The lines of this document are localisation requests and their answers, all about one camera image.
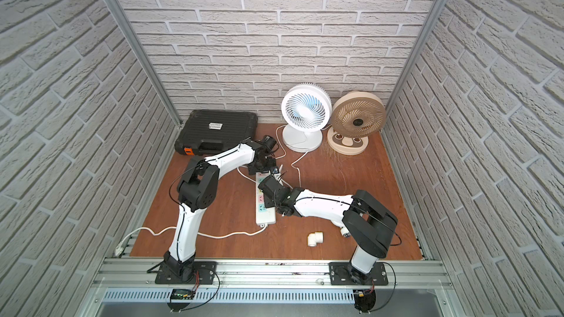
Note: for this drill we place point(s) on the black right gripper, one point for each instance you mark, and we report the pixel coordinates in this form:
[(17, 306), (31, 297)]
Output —
[(267, 203)]

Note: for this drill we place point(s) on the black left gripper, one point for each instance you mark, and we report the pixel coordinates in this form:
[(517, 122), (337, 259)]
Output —
[(266, 162)]

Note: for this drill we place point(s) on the white multicolour power strip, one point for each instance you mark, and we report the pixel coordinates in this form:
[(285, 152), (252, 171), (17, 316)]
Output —
[(264, 216)]

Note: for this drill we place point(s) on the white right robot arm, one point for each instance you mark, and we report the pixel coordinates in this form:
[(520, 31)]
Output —
[(364, 218)]

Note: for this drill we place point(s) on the white pvc elbow fitting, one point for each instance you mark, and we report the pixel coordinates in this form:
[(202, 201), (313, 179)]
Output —
[(314, 239)]

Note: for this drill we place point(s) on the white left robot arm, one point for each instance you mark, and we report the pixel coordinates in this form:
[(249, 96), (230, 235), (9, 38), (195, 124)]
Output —
[(197, 189)]

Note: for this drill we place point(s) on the white desk fan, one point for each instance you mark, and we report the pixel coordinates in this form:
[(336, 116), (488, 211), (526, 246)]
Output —
[(306, 108)]

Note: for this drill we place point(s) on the beige bear desk fan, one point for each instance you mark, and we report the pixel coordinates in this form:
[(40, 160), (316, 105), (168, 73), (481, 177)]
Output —
[(355, 116)]

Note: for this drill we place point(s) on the white vent grille strip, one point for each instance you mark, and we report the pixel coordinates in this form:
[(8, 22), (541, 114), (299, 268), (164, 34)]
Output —
[(225, 295)]

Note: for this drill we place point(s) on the black plastic tool case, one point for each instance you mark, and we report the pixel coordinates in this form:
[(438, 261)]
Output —
[(211, 132)]

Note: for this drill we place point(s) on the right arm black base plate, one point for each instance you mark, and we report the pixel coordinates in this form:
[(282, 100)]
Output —
[(344, 274)]

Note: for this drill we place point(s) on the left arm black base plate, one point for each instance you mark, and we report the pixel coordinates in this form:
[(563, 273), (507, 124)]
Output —
[(203, 271)]

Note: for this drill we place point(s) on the aluminium mounting rail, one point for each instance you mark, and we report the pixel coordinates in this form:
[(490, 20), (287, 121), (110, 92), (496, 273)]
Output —
[(274, 274)]

